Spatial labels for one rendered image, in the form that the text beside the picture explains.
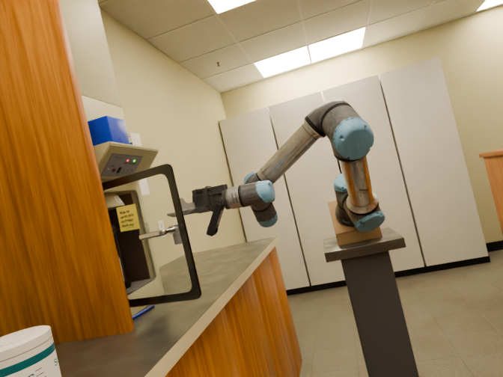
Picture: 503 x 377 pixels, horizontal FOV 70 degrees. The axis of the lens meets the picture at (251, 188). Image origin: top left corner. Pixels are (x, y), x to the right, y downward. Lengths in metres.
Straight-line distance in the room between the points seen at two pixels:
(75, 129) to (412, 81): 3.63
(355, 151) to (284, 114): 3.10
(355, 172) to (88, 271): 0.88
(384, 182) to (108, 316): 3.41
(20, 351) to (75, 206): 0.52
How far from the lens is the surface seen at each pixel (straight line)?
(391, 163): 4.15
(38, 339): 0.79
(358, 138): 1.12
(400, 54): 4.82
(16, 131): 1.32
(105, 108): 1.48
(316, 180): 4.11
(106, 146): 1.22
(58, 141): 1.22
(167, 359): 0.92
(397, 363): 1.79
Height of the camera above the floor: 1.25
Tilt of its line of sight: 1 degrees up
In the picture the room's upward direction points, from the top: 13 degrees counter-clockwise
